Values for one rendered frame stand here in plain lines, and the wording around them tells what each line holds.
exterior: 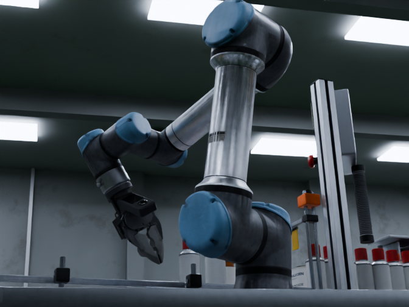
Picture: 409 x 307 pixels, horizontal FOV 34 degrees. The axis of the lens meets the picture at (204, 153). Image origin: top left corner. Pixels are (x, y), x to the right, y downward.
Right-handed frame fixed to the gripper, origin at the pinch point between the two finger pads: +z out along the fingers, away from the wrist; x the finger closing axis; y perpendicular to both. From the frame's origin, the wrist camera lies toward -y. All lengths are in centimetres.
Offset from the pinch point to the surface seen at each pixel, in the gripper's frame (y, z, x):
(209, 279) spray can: -1.4, 10.4, -8.4
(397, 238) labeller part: 5, 29, -72
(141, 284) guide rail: -4.5, 3.3, 8.7
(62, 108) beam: 680, -261, -266
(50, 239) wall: 1004, -147, -256
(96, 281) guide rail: -4.5, -2.0, 17.7
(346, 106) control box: -18, -11, -60
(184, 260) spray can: -1.0, 3.5, -5.1
